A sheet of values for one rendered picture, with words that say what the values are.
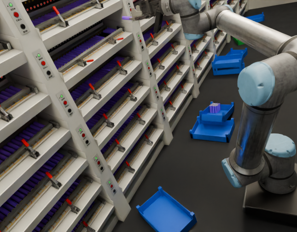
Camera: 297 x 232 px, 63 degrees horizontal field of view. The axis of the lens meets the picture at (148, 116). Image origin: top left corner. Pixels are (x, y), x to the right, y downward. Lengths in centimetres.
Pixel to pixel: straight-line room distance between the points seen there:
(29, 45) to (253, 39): 83
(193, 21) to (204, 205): 102
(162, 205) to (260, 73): 111
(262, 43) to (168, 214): 108
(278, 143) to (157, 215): 80
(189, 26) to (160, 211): 107
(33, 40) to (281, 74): 87
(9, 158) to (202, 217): 104
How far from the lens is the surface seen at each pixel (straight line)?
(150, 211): 161
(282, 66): 75
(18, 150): 112
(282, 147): 127
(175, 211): 157
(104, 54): 133
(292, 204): 141
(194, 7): 118
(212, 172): 171
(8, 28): 104
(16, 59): 103
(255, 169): 118
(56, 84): 111
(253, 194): 143
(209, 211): 154
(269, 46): 92
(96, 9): 138
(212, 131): 201
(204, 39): 283
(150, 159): 184
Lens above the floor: 128
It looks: 32 degrees down
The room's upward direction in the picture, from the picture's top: 19 degrees counter-clockwise
